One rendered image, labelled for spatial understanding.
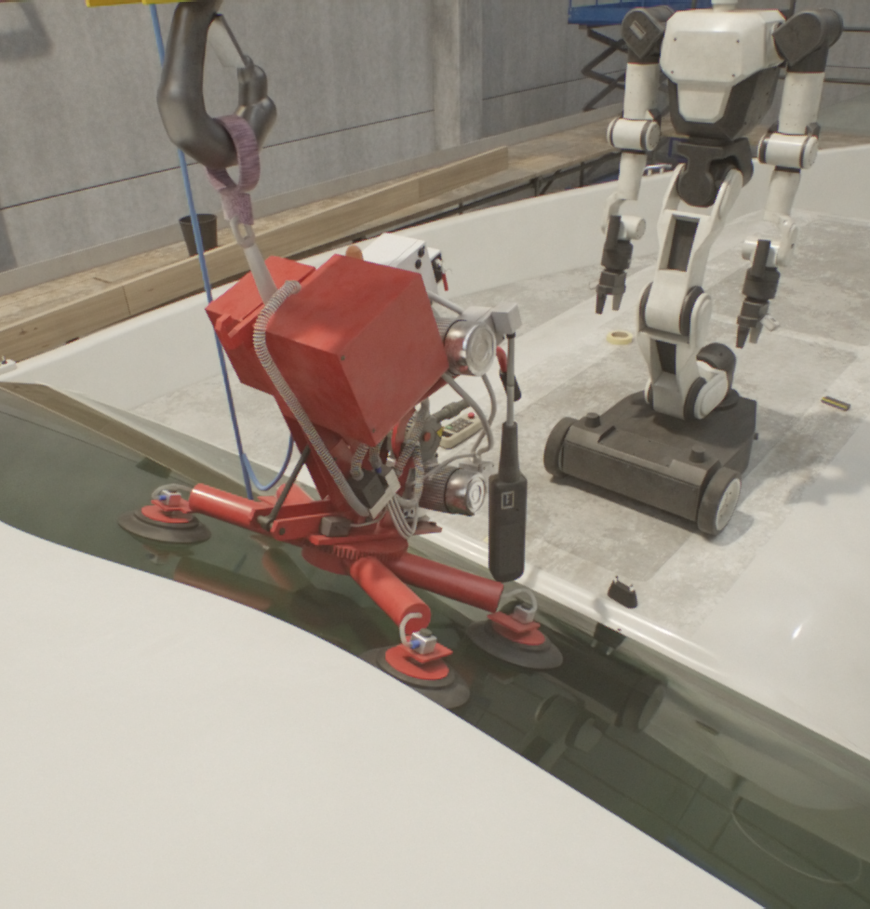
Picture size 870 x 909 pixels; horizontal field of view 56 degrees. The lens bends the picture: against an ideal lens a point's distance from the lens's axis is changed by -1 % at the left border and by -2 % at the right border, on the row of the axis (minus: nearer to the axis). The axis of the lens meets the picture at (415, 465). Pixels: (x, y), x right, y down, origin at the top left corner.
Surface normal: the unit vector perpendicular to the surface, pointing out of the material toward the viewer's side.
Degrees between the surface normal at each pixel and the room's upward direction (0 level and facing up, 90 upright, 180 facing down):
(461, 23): 90
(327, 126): 90
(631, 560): 0
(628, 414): 0
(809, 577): 12
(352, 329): 20
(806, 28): 90
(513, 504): 90
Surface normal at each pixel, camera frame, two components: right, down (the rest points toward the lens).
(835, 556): 0.15, -0.75
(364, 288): -0.26, -0.66
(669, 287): -0.61, 0.04
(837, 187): 0.25, 0.49
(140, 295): 0.76, 0.31
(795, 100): -0.66, 0.41
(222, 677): 0.22, -0.93
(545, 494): -0.04, -0.85
